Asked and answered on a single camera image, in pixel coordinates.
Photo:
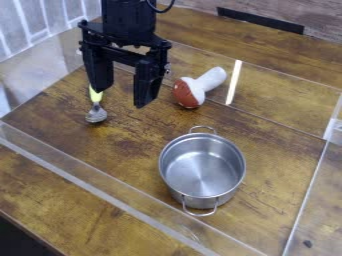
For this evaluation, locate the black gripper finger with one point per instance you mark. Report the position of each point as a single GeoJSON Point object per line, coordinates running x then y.
{"type": "Point", "coordinates": [147, 82]}
{"type": "Point", "coordinates": [99, 68]}

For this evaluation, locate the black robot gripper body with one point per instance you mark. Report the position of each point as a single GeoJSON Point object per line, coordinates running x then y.
{"type": "Point", "coordinates": [124, 34]}

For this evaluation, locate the green handled metal spoon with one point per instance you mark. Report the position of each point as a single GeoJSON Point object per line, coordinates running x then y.
{"type": "Point", "coordinates": [96, 114]}

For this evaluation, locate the red white toy mushroom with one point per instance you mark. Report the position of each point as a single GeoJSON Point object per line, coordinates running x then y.
{"type": "Point", "coordinates": [190, 90]}

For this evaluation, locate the stainless steel pot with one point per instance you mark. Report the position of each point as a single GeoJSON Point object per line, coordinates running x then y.
{"type": "Point", "coordinates": [202, 167]}

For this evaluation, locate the clear acrylic barrier wall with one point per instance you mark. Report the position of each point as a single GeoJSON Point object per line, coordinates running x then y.
{"type": "Point", "coordinates": [80, 183]}

